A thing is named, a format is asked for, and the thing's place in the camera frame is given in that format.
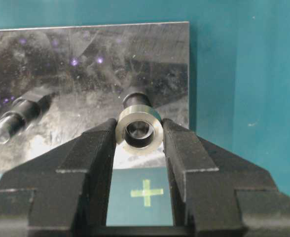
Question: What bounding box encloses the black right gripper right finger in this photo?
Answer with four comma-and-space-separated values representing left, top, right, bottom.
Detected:
162, 119, 290, 237

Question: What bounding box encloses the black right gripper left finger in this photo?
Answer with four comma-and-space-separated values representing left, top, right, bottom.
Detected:
0, 118, 117, 237

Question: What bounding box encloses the silver metal washer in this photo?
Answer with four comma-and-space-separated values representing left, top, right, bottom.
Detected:
115, 105, 163, 156

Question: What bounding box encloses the far threaded steel shaft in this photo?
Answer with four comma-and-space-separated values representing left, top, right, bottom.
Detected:
0, 86, 56, 144

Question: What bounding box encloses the threaded steel shaft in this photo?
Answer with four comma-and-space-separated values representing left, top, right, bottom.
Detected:
0, 86, 56, 144
123, 92, 153, 140

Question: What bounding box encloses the near threaded steel shaft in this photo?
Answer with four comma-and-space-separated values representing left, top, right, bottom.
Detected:
123, 92, 153, 140

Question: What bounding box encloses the yellow-green tape cross marker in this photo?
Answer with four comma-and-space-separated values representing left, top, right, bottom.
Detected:
130, 179, 164, 207

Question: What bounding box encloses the grey metal base plate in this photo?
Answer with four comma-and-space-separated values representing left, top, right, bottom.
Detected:
0, 22, 189, 173

